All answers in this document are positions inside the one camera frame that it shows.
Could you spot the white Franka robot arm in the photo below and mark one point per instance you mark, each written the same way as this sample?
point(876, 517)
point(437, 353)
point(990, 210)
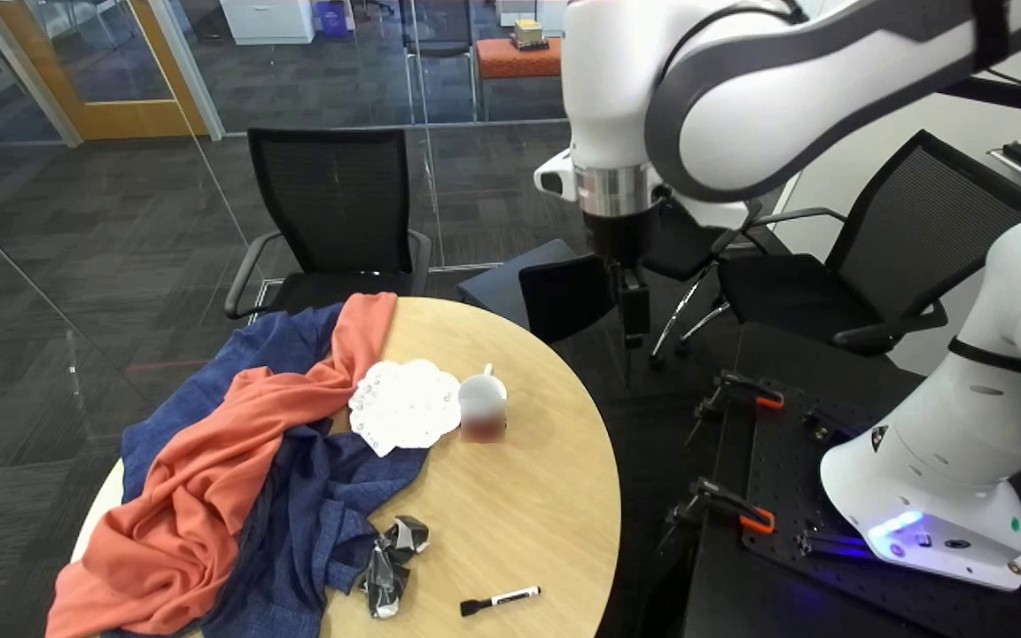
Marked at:
point(771, 107)

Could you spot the black square panel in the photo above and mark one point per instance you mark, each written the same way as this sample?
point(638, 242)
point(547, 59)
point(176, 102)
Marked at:
point(567, 296)

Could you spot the black mesh office chair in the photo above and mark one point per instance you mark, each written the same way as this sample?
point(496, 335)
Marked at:
point(334, 201)
point(924, 234)

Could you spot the black and white marker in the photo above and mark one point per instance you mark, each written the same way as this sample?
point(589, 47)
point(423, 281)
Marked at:
point(503, 599)

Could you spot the grey-blue flat board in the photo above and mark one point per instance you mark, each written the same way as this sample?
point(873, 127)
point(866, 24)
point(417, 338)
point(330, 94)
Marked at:
point(496, 283)

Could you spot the orange cloth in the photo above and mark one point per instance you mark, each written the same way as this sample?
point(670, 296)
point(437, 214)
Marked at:
point(205, 472)

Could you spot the orange bench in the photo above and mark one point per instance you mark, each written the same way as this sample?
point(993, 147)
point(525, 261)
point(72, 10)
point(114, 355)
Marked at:
point(521, 59)

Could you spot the wooden door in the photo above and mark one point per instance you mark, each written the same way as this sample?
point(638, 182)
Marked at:
point(98, 112)

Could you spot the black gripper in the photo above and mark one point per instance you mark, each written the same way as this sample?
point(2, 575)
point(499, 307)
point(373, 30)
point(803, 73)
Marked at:
point(623, 240)

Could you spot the dark blue cloth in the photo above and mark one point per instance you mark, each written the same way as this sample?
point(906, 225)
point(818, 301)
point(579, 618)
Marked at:
point(300, 517)

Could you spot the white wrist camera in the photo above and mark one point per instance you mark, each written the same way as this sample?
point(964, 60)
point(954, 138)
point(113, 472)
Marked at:
point(554, 176)

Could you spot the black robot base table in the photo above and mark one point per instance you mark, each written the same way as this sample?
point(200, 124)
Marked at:
point(771, 589)

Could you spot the red mug white inside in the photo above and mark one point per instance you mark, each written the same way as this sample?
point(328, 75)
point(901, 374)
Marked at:
point(484, 413)

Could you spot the white cabinet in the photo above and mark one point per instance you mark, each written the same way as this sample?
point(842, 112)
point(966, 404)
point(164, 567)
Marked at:
point(267, 17)

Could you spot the crumpled grey foil wrapper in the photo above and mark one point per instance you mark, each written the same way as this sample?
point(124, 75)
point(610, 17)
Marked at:
point(393, 561)

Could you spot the white lace doily cloth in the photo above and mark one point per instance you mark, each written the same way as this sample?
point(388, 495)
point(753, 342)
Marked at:
point(405, 404)

